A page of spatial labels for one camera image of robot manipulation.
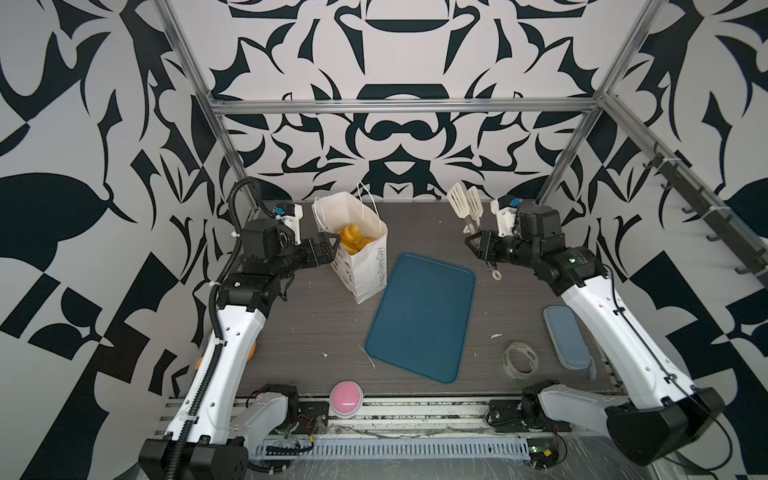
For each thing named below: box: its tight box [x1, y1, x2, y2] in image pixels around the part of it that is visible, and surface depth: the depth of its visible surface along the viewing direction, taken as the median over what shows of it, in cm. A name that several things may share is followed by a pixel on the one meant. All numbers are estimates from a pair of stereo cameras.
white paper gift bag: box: [311, 181, 388, 305], surface depth 89 cm
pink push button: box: [329, 380, 364, 419], surface depth 77 cm
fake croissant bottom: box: [340, 225, 376, 255], surface depth 91 cm
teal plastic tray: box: [365, 252, 475, 384], surface depth 97 cm
